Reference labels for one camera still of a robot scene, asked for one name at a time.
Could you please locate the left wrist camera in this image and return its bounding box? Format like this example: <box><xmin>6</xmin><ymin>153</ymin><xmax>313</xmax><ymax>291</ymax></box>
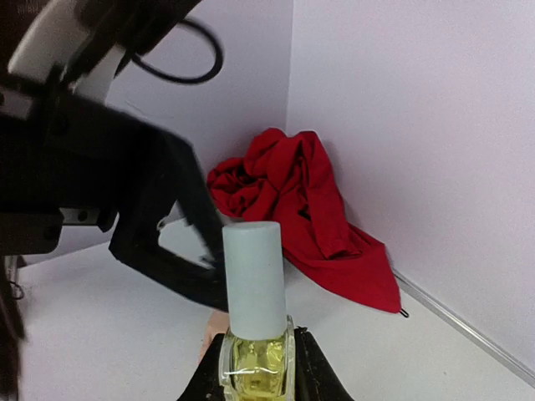
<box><xmin>8</xmin><ymin>0</ymin><xmax>125</xmax><ymax>104</ymax></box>

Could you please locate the mannequin hand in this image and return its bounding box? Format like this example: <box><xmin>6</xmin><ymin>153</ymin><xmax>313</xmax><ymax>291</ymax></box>
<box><xmin>198</xmin><ymin>310</ymin><xmax>229</xmax><ymax>362</ymax></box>

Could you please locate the grey nail polish cap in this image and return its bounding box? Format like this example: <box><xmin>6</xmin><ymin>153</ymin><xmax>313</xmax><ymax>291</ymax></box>
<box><xmin>222</xmin><ymin>221</ymin><xmax>287</xmax><ymax>341</ymax></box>

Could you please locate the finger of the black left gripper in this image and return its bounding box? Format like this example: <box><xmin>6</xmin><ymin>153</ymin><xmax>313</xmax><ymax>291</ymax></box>
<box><xmin>110</xmin><ymin>133</ymin><xmax>227</xmax><ymax>311</ymax></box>

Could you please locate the red cloth garment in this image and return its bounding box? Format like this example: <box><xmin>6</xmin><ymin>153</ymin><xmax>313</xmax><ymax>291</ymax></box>
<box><xmin>206</xmin><ymin>128</ymin><xmax>402</xmax><ymax>313</ymax></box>

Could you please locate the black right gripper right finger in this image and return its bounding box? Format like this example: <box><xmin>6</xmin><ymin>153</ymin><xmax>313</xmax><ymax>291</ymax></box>
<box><xmin>294</xmin><ymin>327</ymin><xmax>354</xmax><ymax>401</ymax></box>

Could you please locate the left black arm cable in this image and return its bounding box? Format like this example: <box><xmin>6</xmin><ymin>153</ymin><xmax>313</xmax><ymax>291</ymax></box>
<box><xmin>133</xmin><ymin>18</ymin><xmax>227</xmax><ymax>84</ymax></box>

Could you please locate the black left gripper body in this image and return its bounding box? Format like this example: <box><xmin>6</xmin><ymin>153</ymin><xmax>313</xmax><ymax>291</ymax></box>
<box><xmin>1</xmin><ymin>83</ymin><xmax>167</xmax><ymax>255</ymax></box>

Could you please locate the yellow nail polish bottle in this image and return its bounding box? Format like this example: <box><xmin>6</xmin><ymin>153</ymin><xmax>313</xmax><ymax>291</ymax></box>
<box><xmin>218</xmin><ymin>316</ymin><xmax>296</xmax><ymax>401</ymax></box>

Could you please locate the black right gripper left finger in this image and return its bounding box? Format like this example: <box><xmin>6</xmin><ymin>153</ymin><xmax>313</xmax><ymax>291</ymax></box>
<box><xmin>177</xmin><ymin>333</ymin><xmax>224</xmax><ymax>401</ymax></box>

